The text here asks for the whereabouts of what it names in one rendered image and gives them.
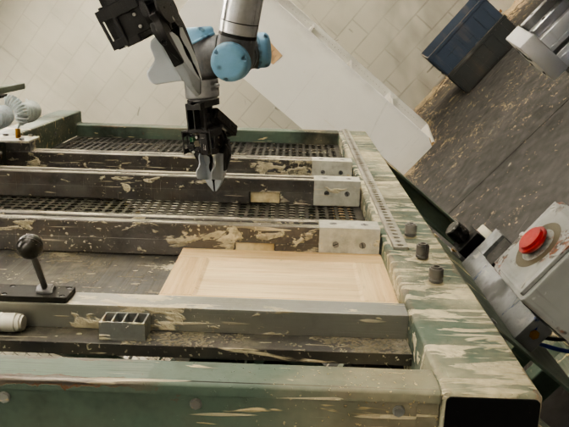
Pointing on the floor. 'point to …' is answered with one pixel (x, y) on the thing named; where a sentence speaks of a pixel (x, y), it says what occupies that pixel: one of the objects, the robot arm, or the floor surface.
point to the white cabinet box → (324, 82)
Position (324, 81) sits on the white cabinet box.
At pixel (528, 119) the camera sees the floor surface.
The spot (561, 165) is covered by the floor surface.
